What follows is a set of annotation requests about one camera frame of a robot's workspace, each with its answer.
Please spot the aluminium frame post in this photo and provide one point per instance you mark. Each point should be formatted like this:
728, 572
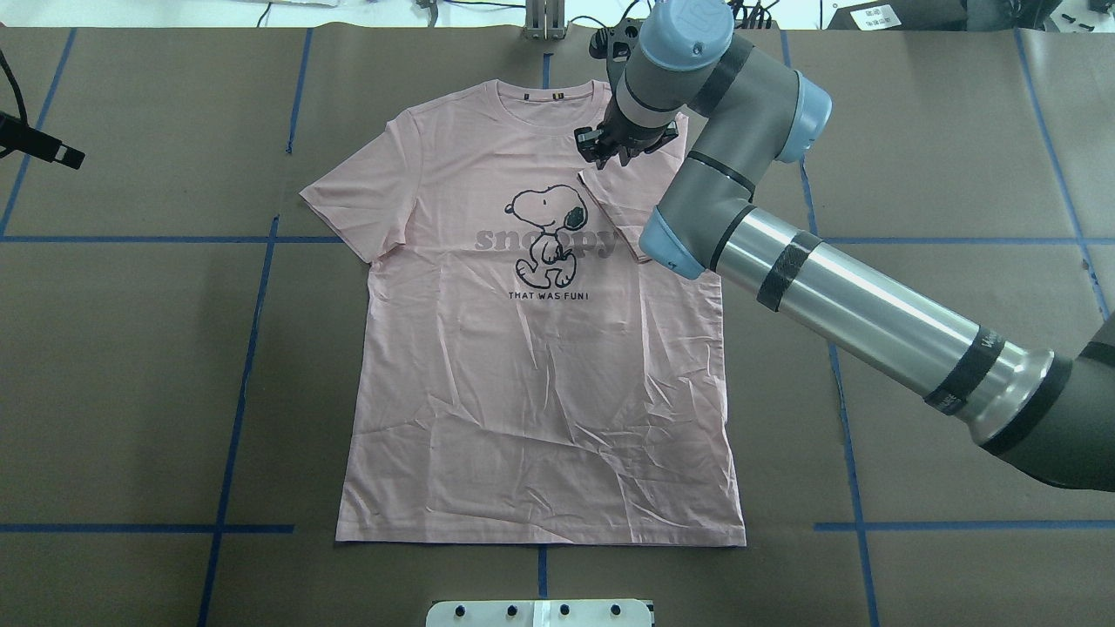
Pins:
545, 20

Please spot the black box with label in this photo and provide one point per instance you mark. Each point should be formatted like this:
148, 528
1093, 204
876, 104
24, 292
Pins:
898, 15

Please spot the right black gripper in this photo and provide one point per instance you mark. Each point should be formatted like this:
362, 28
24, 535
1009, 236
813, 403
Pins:
629, 136

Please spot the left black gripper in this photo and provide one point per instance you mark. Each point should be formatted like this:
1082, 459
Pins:
36, 144

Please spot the pink Snoopy t-shirt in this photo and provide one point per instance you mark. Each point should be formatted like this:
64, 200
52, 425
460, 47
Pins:
528, 374

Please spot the blue tape strip left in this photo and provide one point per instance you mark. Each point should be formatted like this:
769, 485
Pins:
221, 527

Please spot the white mounting plate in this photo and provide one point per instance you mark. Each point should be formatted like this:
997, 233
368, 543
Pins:
543, 612

